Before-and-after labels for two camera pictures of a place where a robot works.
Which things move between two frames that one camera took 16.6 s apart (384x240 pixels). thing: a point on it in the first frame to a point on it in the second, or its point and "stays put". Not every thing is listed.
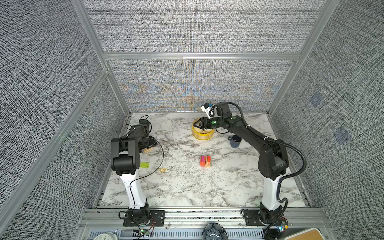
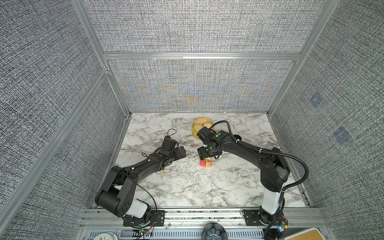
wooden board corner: x=310 y=234 stays put
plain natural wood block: x=208 y=161 stays put
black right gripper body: x=213 y=122 to x=206 y=152
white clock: x=107 y=236 stays put
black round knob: x=214 y=231 stays put
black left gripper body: x=147 y=143 to x=176 y=154
